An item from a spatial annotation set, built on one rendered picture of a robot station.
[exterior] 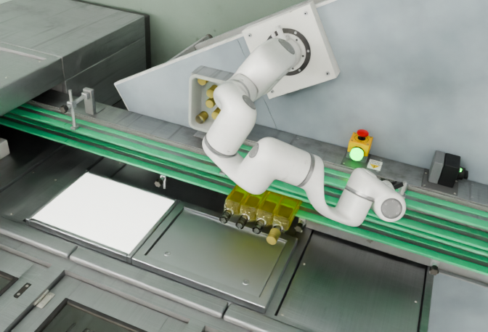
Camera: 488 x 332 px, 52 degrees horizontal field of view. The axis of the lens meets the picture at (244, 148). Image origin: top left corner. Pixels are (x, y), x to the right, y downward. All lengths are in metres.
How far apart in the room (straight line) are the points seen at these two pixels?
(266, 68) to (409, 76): 0.58
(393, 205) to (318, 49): 0.62
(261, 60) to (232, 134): 0.22
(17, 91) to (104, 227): 0.64
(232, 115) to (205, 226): 0.78
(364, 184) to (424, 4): 0.63
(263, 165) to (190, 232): 0.75
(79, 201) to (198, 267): 0.55
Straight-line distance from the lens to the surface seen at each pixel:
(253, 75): 1.27
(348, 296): 1.73
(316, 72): 1.67
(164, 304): 1.62
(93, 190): 2.02
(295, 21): 1.65
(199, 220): 1.86
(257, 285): 1.65
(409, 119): 1.75
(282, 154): 1.11
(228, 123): 1.13
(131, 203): 1.94
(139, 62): 2.78
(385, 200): 1.25
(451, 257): 1.79
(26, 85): 2.14
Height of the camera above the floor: 2.32
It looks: 53 degrees down
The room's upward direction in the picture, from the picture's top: 142 degrees counter-clockwise
